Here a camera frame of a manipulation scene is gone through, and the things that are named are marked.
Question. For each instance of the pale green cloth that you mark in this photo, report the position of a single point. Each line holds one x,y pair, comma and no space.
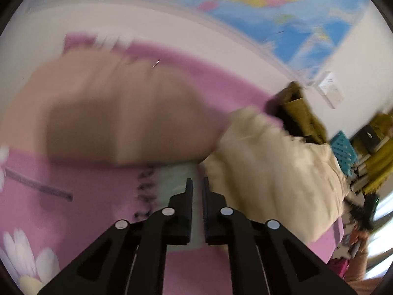
175,184

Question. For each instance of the person's right forearm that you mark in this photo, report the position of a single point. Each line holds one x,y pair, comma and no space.
357,267

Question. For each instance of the dark olive jacket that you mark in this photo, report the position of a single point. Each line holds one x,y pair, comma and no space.
296,112

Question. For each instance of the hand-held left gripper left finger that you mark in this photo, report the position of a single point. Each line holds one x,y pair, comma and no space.
189,196

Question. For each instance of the pink floral bed sheet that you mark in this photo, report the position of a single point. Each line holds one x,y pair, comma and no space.
92,215

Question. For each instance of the small black bag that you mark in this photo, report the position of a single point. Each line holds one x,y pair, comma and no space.
368,135

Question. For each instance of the colourful world map poster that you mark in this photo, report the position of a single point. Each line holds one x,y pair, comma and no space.
261,6

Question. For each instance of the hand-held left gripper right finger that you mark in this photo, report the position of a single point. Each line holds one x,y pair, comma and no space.
205,199

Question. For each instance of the bright pink cloth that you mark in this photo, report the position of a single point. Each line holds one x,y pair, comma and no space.
337,266

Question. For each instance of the white wall switch panel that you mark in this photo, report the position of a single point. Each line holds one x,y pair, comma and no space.
331,89

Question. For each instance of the tan cloth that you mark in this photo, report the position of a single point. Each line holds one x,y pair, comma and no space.
122,113

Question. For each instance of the teal plastic basket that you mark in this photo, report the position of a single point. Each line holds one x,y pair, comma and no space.
342,150

